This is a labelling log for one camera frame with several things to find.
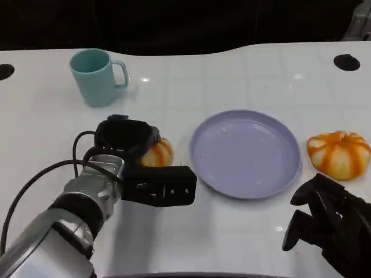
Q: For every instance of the dark robot torso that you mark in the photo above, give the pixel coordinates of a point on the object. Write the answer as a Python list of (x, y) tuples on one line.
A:
[(217, 275)]

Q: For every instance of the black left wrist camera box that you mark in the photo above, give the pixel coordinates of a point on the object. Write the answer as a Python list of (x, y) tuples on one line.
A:
[(162, 185)]

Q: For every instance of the grey background machine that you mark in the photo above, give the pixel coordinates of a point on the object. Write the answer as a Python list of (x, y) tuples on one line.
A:
[(359, 23)]

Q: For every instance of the pale green mug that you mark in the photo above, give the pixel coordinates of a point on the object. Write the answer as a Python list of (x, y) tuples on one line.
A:
[(94, 82)]

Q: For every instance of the lilac plate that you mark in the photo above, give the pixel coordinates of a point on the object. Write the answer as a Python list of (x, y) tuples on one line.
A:
[(246, 153)]

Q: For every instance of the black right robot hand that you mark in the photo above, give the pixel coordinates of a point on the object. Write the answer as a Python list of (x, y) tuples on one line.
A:
[(345, 228)]

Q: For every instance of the orange and white bread roll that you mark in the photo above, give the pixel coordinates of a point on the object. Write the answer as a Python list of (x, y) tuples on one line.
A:
[(160, 153), (339, 156)]

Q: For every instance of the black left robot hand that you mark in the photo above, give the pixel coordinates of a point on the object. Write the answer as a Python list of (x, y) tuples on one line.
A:
[(121, 134)]

